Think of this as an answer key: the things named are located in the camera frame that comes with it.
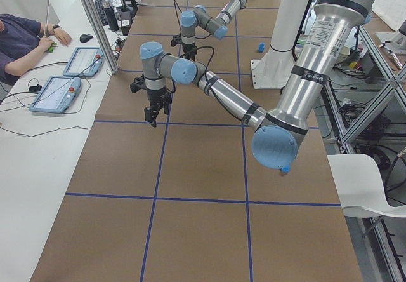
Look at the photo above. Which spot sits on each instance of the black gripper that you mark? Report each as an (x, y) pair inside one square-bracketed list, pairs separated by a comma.
[(157, 97), (189, 49)]

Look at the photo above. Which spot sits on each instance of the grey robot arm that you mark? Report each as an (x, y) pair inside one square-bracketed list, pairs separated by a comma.
[(181, 86), (199, 17)]

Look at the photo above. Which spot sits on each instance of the small blue block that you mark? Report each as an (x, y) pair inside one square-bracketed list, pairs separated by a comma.
[(261, 47)]

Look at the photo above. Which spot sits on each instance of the upper teach pendant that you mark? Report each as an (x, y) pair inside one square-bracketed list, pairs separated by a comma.
[(85, 61)]

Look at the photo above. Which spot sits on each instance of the teach pendant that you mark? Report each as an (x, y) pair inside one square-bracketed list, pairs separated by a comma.
[(85, 61), (56, 95)]

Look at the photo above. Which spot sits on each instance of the black water bottle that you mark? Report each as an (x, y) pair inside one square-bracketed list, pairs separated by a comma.
[(111, 16)]

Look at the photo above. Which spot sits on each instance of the black keyboard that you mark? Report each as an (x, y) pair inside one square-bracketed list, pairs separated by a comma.
[(99, 8)]

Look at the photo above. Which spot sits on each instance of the lower teach pendant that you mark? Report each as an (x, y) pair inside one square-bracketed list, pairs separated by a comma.
[(56, 95)]

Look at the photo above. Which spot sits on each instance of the black computer mouse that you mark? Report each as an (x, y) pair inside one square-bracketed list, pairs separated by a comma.
[(84, 38)]

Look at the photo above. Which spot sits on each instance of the seated person in navy shirt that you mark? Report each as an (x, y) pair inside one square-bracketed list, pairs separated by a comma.
[(23, 44)]

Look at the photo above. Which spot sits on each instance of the white chair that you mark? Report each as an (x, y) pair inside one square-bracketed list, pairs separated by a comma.
[(360, 187)]

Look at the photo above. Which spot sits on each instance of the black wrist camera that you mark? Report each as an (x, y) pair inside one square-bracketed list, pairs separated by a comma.
[(176, 40), (138, 84)]

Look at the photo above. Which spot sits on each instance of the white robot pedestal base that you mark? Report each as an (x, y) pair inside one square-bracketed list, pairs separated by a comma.
[(274, 69)]

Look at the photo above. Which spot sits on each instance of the aluminium frame post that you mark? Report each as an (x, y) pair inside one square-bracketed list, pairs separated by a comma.
[(94, 19)]

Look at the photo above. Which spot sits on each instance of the aluminium frame rack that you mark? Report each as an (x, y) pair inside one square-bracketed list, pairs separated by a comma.
[(364, 108)]

